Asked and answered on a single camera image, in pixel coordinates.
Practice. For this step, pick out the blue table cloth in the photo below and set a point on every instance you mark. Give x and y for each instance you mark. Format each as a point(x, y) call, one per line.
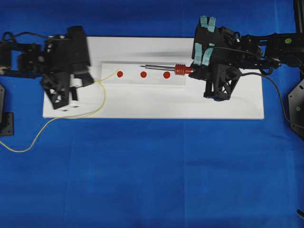
point(111, 173)

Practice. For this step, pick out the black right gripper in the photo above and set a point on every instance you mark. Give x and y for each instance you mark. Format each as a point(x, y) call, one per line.
point(213, 52)

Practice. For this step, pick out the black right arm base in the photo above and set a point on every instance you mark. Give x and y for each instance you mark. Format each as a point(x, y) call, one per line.
point(296, 109)

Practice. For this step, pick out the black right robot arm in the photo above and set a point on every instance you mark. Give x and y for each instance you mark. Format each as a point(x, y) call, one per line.
point(266, 53)

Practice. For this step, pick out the black frame post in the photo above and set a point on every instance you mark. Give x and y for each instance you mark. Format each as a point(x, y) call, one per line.
point(299, 25)

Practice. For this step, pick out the white work board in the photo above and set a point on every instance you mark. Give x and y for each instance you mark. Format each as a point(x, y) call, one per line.
point(131, 96)

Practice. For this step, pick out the red dot mark middle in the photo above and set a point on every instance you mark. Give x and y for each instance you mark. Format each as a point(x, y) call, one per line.
point(143, 74)

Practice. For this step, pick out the red dot mark near iron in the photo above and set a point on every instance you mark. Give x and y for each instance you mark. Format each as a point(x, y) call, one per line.
point(166, 74)

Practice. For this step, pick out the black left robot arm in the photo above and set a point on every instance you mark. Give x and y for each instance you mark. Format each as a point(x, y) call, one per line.
point(9, 56)

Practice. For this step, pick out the red handled soldering iron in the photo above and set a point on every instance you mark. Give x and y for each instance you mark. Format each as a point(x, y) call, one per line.
point(178, 69)

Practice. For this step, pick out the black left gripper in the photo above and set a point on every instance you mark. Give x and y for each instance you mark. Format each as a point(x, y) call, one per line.
point(61, 56)

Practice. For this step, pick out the red dot mark near solder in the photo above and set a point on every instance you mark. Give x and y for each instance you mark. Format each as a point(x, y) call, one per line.
point(120, 74)

